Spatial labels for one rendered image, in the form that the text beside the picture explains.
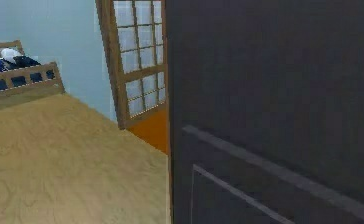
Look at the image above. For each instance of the wooden glass-paned room door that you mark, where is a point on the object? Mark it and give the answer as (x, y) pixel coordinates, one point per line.
(136, 71)

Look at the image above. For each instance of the dark grey cupboard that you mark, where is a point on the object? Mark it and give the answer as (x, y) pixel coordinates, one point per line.
(273, 100)

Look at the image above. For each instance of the wooden slatted bed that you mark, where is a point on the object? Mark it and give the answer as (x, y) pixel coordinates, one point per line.
(26, 85)

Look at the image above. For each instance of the black pillow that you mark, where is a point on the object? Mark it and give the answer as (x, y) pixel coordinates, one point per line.
(25, 62)

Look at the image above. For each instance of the white pillow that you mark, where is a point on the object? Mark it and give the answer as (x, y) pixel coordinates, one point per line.
(10, 54)

